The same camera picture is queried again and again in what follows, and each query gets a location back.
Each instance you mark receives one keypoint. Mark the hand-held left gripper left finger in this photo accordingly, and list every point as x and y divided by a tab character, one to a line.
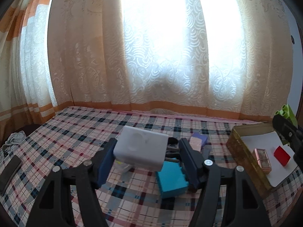
107	162

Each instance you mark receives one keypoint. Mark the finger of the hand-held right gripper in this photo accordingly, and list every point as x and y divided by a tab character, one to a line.
286	130

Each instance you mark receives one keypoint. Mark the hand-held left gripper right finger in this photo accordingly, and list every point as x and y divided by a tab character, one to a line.
187	162

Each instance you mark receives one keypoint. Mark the green toy brick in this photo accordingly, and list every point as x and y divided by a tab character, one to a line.
290	114

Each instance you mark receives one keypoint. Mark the teal block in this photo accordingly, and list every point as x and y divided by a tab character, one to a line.
170	182

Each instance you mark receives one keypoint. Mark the white box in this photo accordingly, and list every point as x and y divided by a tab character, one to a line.
139	146

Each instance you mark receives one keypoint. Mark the gold box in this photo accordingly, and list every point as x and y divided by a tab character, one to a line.
241	151

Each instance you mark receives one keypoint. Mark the clear plastic piece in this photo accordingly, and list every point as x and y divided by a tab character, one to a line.
124	167

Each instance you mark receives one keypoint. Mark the black clip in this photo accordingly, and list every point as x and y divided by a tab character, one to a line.
171	144

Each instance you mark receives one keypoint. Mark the purple pink box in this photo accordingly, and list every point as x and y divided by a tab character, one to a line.
198	141

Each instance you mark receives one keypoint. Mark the red block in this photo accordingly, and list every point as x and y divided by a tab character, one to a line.
283	156

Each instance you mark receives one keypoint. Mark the plaid bed sheet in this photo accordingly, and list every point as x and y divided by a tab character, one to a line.
82	127

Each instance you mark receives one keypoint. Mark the grey cloth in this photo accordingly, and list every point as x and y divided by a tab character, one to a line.
14	138

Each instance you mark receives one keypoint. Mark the black phone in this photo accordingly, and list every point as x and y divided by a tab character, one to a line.
9	175

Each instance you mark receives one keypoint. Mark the beige lace curtain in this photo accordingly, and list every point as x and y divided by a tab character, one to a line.
94	52

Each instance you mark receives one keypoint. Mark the orange white curtain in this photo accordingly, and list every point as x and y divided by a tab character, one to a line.
14	75

